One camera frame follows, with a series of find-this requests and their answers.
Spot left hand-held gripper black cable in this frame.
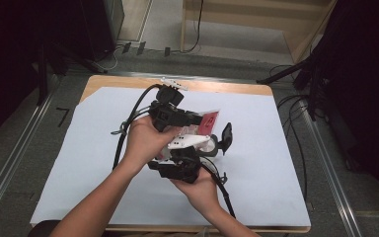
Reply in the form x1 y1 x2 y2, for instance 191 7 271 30
112 83 164 171

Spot black tripod stand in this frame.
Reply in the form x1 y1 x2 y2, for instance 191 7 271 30
256 52 330 121

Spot thin black hanging cable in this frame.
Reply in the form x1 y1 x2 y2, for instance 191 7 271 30
172 0 205 54

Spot white paper sheet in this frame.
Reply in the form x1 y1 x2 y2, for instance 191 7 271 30
30 86 312 228

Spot black metal stand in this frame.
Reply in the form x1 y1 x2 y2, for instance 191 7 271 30
36 40 108 107

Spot black cabinet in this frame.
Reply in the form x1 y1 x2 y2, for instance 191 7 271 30
78 0 126 62

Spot black floor cables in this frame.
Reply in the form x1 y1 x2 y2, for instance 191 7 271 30
269 63 330 201

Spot right hand-held gripper black cable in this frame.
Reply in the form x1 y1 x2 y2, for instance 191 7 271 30
200 156 237 219

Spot metal floor rail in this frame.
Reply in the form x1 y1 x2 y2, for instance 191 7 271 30
0 73 63 231
108 70 277 85
300 98 363 237

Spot black curtain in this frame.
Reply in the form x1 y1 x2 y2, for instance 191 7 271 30
0 0 87 149
309 0 379 215

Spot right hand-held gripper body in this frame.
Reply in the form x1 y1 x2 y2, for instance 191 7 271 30
147 133 212 185

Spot light wooden frame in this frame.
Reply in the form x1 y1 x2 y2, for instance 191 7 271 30
180 0 339 64

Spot red and white refill pouch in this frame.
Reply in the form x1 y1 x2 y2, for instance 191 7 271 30
159 110 220 164

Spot white floor cable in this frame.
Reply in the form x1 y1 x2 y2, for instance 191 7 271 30
93 45 121 73

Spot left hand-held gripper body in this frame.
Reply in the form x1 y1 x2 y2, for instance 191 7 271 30
147 77 190 132

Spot clear container with black lid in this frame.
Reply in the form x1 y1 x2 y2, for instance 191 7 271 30
196 121 235 158

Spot hand-held gripper black cable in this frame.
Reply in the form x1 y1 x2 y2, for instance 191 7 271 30
200 156 237 219
112 83 164 171

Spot person's left hand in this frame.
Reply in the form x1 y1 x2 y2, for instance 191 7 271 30
122 115 183 172

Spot person's right hand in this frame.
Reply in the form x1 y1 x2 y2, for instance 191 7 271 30
170 167 223 215

